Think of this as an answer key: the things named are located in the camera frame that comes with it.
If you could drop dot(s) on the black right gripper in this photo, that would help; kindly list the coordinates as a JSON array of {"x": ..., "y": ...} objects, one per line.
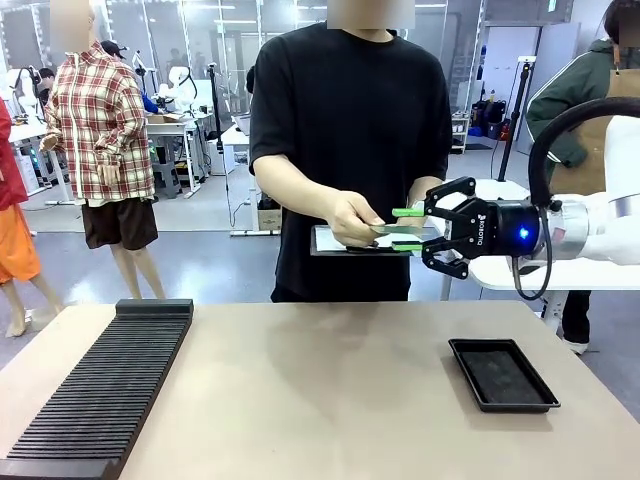
[{"x": 505, "y": 230}]

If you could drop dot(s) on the green PCB board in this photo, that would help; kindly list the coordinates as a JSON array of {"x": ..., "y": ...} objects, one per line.
[{"x": 405, "y": 229}]

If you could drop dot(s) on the person's left forearm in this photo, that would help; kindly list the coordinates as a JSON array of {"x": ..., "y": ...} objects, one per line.
[{"x": 426, "y": 187}]

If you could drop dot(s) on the person's right forearm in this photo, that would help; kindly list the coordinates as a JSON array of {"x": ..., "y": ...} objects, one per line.
[{"x": 285, "y": 180}]

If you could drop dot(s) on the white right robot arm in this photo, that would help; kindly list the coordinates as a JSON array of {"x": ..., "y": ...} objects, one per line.
[{"x": 610, "y": 225}]

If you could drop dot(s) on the black slotted PCB rack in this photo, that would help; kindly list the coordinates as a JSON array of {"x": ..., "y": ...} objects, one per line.
[{"x": 100, "y": 380}]

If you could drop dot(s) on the person's left hand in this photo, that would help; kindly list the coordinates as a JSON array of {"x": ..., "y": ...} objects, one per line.
[{"x": 417, "y": 202}]

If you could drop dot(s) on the person's right hand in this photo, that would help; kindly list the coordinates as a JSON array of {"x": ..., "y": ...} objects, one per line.
[{"x": 350, "y": 220}]

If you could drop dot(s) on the black tripod stand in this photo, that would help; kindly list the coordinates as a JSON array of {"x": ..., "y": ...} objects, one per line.
[{"x": 517, "y": 100}]

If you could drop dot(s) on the black rectangular plastic tray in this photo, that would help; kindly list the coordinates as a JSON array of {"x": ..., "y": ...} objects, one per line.
[{"x": 500, "y": 375}]

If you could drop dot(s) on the person in black t-shirt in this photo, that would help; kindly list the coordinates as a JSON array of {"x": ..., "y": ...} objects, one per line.
[{"x": 350, "y": 100}]

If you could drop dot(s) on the cardboard box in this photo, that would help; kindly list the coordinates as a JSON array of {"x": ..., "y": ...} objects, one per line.
[{"x": 270, "y": 220}]

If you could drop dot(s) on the person in green jacket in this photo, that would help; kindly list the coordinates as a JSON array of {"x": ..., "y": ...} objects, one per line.
[{"x": 575, "y": 100}]

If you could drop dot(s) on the grey step stool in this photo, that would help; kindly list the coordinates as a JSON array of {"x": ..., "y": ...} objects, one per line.
[{"x": 167, "y": 180}]

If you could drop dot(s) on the white desk with cardboard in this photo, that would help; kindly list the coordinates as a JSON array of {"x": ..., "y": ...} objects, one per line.
[{"x": 170, "y": 125}]

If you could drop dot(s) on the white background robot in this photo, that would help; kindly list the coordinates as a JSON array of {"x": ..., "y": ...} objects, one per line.
[{"x": 180, "y": 87}]

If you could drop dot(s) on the mannequin in plaid shirt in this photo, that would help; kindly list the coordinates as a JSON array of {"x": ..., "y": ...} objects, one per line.
[{"x": 100, "y": 125}]

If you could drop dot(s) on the person in black cap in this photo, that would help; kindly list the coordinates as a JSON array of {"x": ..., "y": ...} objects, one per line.
[{"x": 117, "y": 50}]

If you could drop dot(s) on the mannequin in orange shorts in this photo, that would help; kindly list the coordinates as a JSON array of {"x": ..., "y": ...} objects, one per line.
[{"x": 12, "y": 240}]

